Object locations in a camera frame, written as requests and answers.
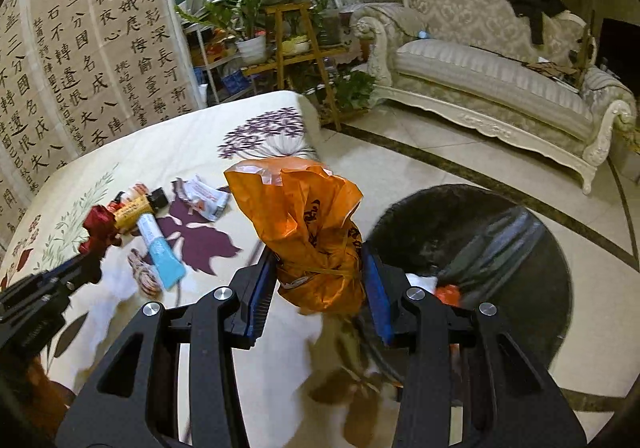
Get yellow label bottle black cap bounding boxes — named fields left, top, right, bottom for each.
left=114, top=187, right=168, bottom=230

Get wooden plant stand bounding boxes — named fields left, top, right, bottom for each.
left=242, top=2, right=351, bottom=131

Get leafy ivy plant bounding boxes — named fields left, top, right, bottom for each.
left=330, top=71, right=376, bottom=110

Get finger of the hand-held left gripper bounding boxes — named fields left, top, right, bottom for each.
left=35, top=251, right=103, bottom=290

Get teal white tube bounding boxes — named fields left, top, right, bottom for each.
left=137, top=213, right=184, bottom=290

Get brown plaid ribbon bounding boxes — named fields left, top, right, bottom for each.
left=127, top=248, right=164, bottom=300

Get red wrapper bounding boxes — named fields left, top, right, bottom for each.
left=82, top=205, right=123, bottom=254

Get white metal shelf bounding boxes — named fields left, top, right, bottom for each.
left=182, top=23, right=241, bottom=105

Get small red-orange plastic bag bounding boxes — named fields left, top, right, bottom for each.
left=435, top=284, right=462, bottom=307

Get cream carved sofa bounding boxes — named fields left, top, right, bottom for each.
left=350, top=0, right=638, bottom=194

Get trash bin black liner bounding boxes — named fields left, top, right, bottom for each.
left=367, top=184, right=573, bottom=379

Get orange plastic bag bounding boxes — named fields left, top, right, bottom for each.
left=224, top=157, right=368, bottom=316

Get calligraphy paper sheet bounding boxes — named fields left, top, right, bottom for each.
left=85, top=0, right=207, bottom=130
left=0, top=0, right=66, bottom=249
left=30, top=0, right=110, bottom=160

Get brown papers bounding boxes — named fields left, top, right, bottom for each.
left=522, top=59, right=581, bottom=84

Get person's left forearm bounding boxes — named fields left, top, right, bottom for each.
left=15, top=358, right=68, bottom=434

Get white torn wrapper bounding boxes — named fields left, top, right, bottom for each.
left=172, top=175, right=231, bottom=222

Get blue crate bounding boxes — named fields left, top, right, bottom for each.
left=222, top=73, right=251, bottom=96

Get floral tablecloth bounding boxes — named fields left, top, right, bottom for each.
left=0, top=89, right=401, bottom=448

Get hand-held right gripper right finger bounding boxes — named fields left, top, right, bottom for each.
left=360, top=242, right=588, bottom=448

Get green plant white pot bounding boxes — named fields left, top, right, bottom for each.
left=175, top=0, right=296, bottom=66

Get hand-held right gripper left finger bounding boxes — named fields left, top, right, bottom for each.
left=55, top=245, right=277, bottom=448

